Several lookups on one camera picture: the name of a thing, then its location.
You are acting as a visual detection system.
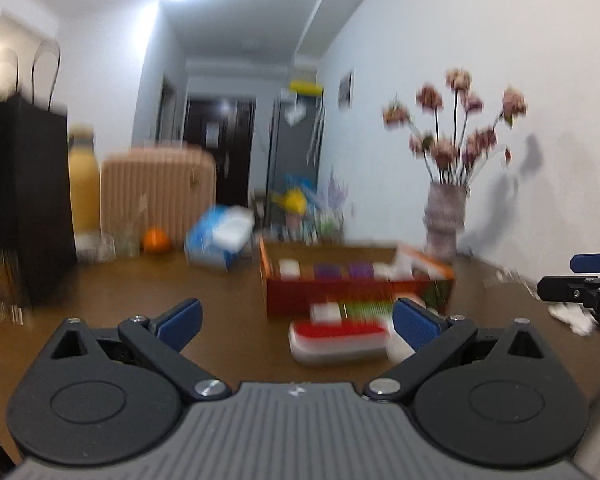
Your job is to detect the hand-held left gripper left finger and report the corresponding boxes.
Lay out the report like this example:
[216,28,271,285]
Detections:
[39,297,232,402]

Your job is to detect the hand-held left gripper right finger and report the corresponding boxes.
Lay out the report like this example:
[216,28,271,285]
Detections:
[363,297,564,404]

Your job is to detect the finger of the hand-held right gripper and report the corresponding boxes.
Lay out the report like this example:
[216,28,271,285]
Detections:
[570,249,600,274]
[536,271,600,307]

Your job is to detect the white bottle cap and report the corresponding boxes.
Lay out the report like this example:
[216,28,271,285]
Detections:
[386,327,417,364]

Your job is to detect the white tray with red inlay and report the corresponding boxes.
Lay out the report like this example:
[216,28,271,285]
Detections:
[288,318,389,366]

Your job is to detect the red cardboard box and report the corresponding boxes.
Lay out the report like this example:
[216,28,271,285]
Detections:
[257,237,456,320]

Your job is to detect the small white block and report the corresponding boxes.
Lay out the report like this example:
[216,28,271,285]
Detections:
[310,302,342,324]

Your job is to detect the crumpled white tissue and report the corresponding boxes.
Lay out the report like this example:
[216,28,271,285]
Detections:
[549,302,597,335]

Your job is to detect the orange fruit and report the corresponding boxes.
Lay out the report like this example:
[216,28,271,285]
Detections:
[142,227,172,255]

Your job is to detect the blue tissue pack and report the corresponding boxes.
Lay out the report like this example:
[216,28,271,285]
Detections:
[184,205,255,274]

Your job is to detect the clear glass cup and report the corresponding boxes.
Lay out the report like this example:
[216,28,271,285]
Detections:
[112,225,141,260]

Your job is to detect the pink ceramic vase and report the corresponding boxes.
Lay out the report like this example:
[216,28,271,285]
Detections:
[423,182,467,261]

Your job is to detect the pink ribbed suitcase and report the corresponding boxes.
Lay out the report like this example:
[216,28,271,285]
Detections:
[100,143,217,252]

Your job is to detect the yellow plastic item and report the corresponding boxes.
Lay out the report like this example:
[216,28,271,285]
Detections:
[280,187,309,214]

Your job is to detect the yellow thermos bottle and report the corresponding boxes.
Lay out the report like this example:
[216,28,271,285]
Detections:
[67,125,102,241]

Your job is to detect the dark brown entrance door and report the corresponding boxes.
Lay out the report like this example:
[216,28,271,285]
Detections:
[184,97,256,207]

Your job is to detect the blue drying rack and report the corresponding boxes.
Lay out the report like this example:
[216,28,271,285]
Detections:
[275,174,322,217]

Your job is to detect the dried pink roses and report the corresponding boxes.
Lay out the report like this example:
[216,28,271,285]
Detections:
[382,67,529,189]

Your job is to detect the grey refrigerator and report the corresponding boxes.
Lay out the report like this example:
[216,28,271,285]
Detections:
[267,97,326,221]

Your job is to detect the black paper bag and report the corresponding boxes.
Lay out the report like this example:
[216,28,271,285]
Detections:
[0,37,79,311]

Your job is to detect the yellow box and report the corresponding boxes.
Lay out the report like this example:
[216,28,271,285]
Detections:
[288,79,325,97]

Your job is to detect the framed wall picture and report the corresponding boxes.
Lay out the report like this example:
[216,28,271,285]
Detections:
[338,70,355,109]

